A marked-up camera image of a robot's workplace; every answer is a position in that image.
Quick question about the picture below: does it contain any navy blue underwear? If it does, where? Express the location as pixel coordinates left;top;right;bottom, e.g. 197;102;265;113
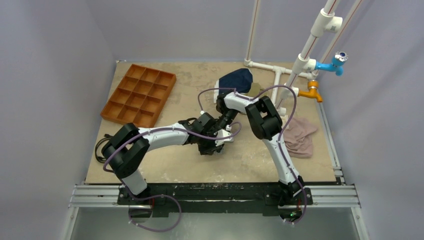
215;68;253;94

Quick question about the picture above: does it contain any orange compartment tray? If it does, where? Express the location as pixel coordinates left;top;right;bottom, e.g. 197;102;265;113
100;64;177;128

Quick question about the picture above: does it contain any grey striped underwear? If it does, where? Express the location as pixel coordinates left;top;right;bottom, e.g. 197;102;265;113
213;147;225;155

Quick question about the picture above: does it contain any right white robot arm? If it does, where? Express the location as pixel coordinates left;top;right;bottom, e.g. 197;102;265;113
216;91;308;204

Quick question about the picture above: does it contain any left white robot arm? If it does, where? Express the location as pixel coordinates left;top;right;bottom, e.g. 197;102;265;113
101;112;233;205

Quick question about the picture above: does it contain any olive green underwear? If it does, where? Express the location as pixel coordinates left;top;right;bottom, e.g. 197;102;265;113
246;82;263;97

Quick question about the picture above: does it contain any pink underwear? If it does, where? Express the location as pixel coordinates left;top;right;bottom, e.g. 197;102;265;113
283;117;318;159

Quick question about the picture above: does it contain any orange plastic faucet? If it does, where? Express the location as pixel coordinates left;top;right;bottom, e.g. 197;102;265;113
297;80;323;103

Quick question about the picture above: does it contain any blue plastic faucet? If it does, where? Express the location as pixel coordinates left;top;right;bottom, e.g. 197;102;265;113
314;51;348;77

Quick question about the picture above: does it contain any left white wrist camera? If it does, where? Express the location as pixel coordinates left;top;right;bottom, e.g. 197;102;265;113
215;129;234;147

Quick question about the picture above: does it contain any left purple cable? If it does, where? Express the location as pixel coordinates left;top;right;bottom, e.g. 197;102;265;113
102;121;243;232

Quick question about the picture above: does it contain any purple cable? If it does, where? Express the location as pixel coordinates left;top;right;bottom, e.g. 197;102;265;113
197;84;309;226
102;121;243;232

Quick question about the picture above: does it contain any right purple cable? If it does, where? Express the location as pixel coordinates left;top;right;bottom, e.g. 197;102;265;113
197;84;309;226

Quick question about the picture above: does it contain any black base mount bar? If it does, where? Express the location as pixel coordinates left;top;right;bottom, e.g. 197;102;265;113
117;182;314;221

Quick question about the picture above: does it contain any black coiled cable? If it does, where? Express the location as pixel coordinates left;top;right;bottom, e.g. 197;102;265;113
94;133;114;164

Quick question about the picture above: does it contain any aluminium rail frame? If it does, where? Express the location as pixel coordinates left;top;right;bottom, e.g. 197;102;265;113
70;182;360;208

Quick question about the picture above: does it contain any white PVC pipe frame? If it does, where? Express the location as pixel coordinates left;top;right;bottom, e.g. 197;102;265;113
244;0;364;117

